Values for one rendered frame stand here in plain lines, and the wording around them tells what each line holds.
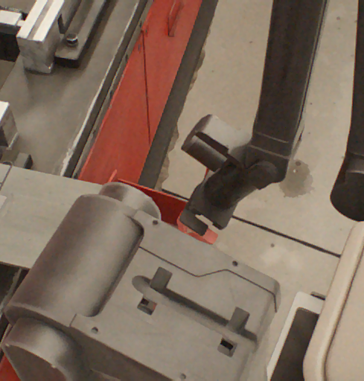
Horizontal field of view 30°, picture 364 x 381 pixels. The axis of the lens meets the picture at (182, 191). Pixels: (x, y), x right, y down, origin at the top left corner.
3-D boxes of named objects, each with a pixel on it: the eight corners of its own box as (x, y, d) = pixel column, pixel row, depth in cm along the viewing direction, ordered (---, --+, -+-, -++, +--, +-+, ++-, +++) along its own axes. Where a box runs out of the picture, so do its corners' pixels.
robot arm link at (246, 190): (268, 189, 93) (281, 159, 96) (228, 161, 92) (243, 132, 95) (243, 205, 99) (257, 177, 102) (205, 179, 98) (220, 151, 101)
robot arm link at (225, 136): (279, 178, 87) (301, 132, 92) (208, 128, 85) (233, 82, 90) (235, 210, 97) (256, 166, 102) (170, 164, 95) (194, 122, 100)
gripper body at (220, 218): (185, 209, 102) (207, 191, 96) (211, 160, 107) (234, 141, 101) (219, 232, 103) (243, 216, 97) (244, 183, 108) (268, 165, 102)
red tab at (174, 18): (174, 37, 200) (174, 18, 194) (167, 36, 200) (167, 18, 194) (186, 4, 208) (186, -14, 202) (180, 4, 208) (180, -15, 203)
